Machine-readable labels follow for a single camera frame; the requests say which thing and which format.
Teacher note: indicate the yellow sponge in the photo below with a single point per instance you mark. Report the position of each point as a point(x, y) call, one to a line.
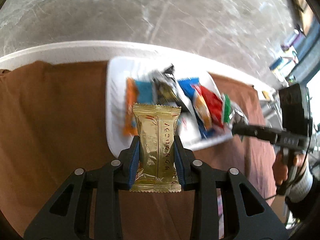
point(265, 95)

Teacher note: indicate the blue cake snack packet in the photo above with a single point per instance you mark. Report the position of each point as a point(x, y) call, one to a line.
point(186, 87)

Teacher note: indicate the person's right forearm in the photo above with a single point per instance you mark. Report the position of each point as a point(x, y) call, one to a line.
point(303, 187)

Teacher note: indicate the gold foil snack packet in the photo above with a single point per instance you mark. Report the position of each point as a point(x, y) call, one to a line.
point(155, 142)

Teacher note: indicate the green dark snack packet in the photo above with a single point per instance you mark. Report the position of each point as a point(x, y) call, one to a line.
point(228, 110)

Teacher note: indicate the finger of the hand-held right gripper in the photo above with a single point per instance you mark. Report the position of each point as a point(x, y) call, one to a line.
point(255, 131)

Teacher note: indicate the white pink snack packet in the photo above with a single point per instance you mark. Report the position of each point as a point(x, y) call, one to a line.
point(183, 122)

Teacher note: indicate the brown cloth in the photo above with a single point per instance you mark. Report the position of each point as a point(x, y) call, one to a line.
point(50, 130)

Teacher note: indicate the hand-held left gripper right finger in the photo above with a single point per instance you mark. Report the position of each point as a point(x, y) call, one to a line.
point(178, 160)

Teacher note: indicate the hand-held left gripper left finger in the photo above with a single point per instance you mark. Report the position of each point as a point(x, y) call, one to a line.
point(135, 160)

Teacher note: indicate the light blue snack packet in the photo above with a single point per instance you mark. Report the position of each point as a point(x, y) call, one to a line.
point(144, 91)

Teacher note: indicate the person's right hand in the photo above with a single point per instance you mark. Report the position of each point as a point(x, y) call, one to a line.
point(281, 170)

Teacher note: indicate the white plastic tray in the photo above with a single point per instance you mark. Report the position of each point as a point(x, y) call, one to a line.
point(116, 120)

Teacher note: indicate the red snack packet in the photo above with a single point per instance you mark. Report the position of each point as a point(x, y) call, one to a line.
point(212, 105)

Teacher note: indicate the dark foil snack packet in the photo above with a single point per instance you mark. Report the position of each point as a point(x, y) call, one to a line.
point(165, 90)

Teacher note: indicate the orange snack packet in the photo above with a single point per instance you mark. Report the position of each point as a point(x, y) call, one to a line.
point(130, 100)

